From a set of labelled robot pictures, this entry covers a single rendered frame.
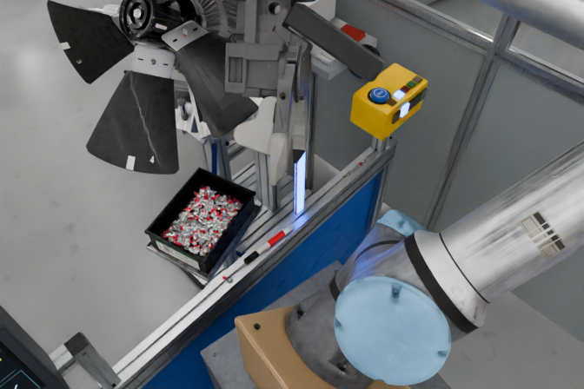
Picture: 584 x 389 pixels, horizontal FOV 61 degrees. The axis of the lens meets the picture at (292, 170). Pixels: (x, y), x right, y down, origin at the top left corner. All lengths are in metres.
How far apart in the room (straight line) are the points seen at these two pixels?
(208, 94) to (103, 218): 1.42
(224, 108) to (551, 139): 0.97
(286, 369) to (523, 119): 1.13
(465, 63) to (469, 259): 1.12
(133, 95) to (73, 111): 1.69
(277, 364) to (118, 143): 0.73
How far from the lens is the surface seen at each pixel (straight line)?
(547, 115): 1.55
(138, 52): 1.21
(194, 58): 1.09
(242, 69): 0.54
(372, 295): 0.51
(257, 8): 0.55
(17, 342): 0.74
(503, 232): 0.52
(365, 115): 1.17
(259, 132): 0.52
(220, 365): 0.89
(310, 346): 0.70
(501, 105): 1.60
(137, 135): 1.22
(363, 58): 0.53
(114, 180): 2.49
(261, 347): 0.68
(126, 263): 2.21
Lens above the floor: 1.84
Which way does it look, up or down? 51 degrees down
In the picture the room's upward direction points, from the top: straight up
